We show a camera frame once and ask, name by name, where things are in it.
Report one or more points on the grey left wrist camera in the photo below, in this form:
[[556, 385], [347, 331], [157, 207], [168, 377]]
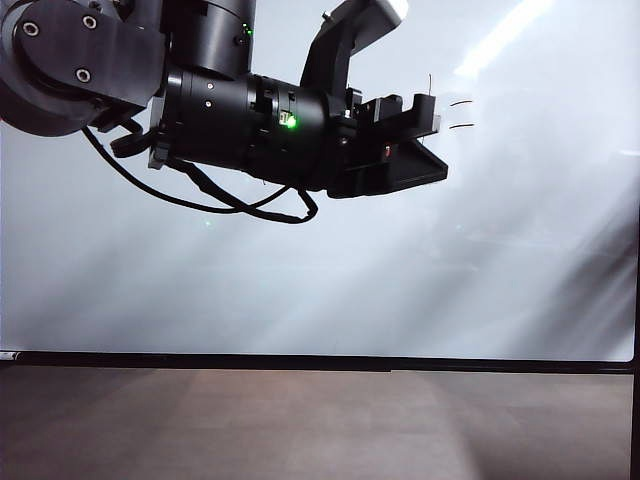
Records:
[[327, 60]]

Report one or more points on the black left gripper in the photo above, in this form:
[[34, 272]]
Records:
[[360, 150]]

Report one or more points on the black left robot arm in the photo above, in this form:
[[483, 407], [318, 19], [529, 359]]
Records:
[[215, 115]]

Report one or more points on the white whiteboard with black writing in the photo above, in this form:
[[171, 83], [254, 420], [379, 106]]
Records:
[[350, 300]]

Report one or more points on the black whiteboard bottom rail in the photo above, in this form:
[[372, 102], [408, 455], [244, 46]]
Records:
[[300, 362]]

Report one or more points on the small white and black marker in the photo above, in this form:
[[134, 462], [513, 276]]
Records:
[[7, 356]]

